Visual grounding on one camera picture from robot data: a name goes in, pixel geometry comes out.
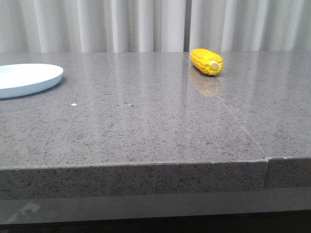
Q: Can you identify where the yellow corn cob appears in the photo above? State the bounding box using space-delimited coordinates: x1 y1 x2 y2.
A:
190 49 224 76

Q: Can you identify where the light blue round plate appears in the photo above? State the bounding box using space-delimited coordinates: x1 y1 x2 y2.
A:
0 64 64 99

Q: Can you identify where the white pleated curtain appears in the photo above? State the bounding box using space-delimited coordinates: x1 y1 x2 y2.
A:
0 0 311 52

